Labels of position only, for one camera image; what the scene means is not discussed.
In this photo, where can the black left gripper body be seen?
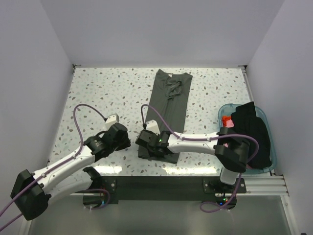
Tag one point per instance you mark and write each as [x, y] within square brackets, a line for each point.
[124, 143]

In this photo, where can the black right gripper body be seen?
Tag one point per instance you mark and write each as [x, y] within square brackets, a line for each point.
[151, 152]

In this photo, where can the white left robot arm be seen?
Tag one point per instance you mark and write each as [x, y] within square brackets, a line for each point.
[33, 192]

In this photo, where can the grey green t shirt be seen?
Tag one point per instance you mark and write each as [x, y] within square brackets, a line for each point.
[169, 97]

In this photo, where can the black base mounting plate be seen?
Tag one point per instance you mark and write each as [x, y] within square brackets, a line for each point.
[157, 188]

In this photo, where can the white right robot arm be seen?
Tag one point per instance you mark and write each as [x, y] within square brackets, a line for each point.
[233, 150]

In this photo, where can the teal plastic laundry basket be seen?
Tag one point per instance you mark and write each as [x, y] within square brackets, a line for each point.
[249, 147]

